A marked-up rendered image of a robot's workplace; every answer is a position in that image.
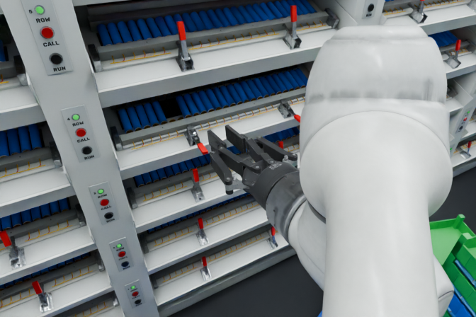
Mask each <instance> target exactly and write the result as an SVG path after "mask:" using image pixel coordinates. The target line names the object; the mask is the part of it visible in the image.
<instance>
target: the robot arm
mask: <svg viewBox="0 0 476 317"><path fill-rule="evenodd" d="M446 92H447V79H446V70H445V67H444V63H443V59H442V56H441V53H440V51H439V48H438V45H437V44H436V41H435V40H434V39H433V38H430V37H428V35H427V34H426V33H425V32H424V31H423V29H422V28H420V27H419V26H417V25H363V26H349V27H343V28H342V29H340V30H338V31H337V32H336V33H335V34H334V35H333V36H332V37H331V39H328V40H327V41H326V42H324V44H323V45H322V47H321V49H320V51H319V53H318V55H317V57H316V59H315V61H314V64H313V66H312V69H311V72H310V75H309V78H308V81H307V88H306V94H305V106H304V108H303V109H302V113H301V118H300V170H298V155H297V154H294V153H291V152H288V151H286V150H284V149H282V148H280V147H279V146H277V145H275V144H274V143H272V142H270V141H269V140H267V139H265V138H263V137H257V138H256V139H252V138H248V137H247V136H245V135H244V134H240V133H238V132H237V131H236V130H235V129H233V128H232V127H230V126H229V125H226V126H225V133H226V139H227V140H228V141H229V142H230V143H232V144H233V145H234V146H235V147H236V148H238V150H240V151H241V152H242V153H245V152H247V155H248V154H249V155H250V156H251V157H252V158H253V160H254V161H255V162H256V163H253V162H251V161H250V160H248V159H245V160H244V159H242V158H240V157H239V156H237V155H236V154H233V153H232V152H231V151H229V150H227V145H226V143H225V142H223V141H222V140H221V138H219V137H218V136H217V135H216V134H215V133H214V132H213V131H211V130H208V131H207V133H208V143H209V145H210V146H211V152H210V162H211V166H212V167H213V169H214V170H215V172H216V174H217V175H218V176H219V177H220V179H221V181H222V182H223V183H224V185H225V192H226V194H227V195H231V194H233V192H234V190H238V189H243V190H244V191H245V192H247V193H250V194H252V195H253V196H254V198H255V200H256V201H257V202H258V203H259V204H260V205H261V206H262V207H263V208H264V209H265V210H266V216H267V219H268V221H269V222H270V223H271V225H272V226H273V227H274V228H275V229H276V230H277V231H278V232H279V233H280V234H281V236H282V237H283V238H284V239H285V240H286V242H287V243H288V244H289V245H290V246H292V247H293V249H294V250H295V252H296V253H297V256H298V257H299V260H300V262H301V264H302V266H303V267H304V268H305V269H306V271H307V272H308V273H309V275H310V276H311V278H312V279H313V280H314V281H315V282H316V283H317V284H318V285H319V287H320V288H321V289H322V290H323V291H324V296H323V307H322V317H443V315H444V314H445V312H446V310H447V308H448V306H449V304H450V302H451V299H452V298H453V295H454V288H453V285H452V283H451V281H450V280H449V278H448V276H447V274H446V272H445V271H444V269H443V268H442V266H441V264H440V262H439V261H438V260H437V259H436V257H435V255H434V254H433V249H432V243H431V232H430V226H429V217H430V216H431V215H432V214H434V213H435V212H436V211H437V210H438V209H439V208H440V206H441V205H442V204H443V203H444V202H445V200H446V198H447V196H448V193H449V192H450V189H451V185H452V181H453V169H452V164H451V156H450V143H449V119H450V113H449V111H448V109H447V107H445V105H446ZM229 168H230V169H232V170H233V171H234V172H236V173H238V174H239V175H240V176H241V177H242V180H238V179H237V178H236V177H235V174H232V172H231V170H230V169H229Z"/></svg>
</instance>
